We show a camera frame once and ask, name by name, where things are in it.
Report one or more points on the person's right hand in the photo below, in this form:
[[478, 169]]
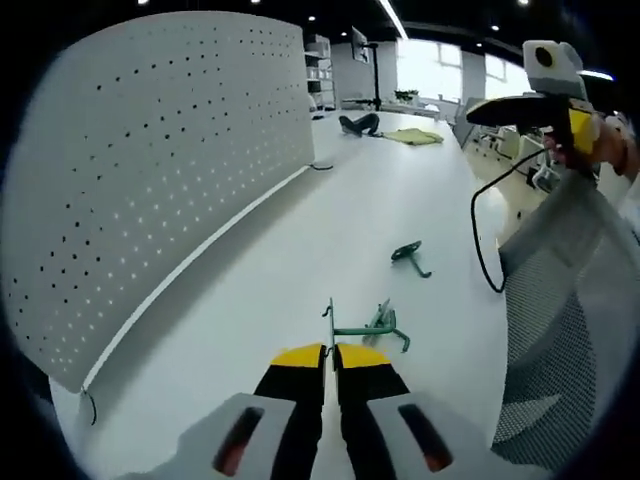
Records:
[[614, 140]]

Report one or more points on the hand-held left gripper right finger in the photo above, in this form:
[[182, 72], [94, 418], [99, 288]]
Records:
[[400, 450]]

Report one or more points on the green potted plant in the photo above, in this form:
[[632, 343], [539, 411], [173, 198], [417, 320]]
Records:
[[406, 95]]

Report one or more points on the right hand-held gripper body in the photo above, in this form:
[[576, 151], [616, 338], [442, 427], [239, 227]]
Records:
[[562, 75]]

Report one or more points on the ceiling strip light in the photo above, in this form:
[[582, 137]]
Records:
[[395, 17]]

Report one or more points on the white perforated mounting plate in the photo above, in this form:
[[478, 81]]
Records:
[[150, 200]]

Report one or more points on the green hook assembly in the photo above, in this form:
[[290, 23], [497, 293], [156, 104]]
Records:
[[406, 250]]

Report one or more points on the black curved object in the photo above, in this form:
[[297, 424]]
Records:
[[362, 125]]

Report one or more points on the yellow-green cloth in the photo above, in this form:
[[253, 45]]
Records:
[[412, 136]]

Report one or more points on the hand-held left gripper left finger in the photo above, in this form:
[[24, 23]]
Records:
[[250, 440]]

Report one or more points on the black tripod stand with screen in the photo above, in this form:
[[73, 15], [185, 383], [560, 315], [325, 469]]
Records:
[[375, 75]]

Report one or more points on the white mesh office chair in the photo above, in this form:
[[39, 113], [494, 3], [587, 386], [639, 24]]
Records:
[[550, 300]]

